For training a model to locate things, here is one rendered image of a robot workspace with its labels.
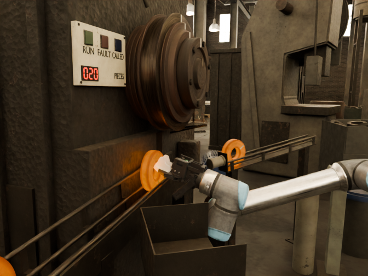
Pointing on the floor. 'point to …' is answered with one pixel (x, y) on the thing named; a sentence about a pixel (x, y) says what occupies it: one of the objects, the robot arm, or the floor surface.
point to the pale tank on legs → (360, 9)
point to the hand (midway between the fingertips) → (153, 165)
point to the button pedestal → (334, 236)
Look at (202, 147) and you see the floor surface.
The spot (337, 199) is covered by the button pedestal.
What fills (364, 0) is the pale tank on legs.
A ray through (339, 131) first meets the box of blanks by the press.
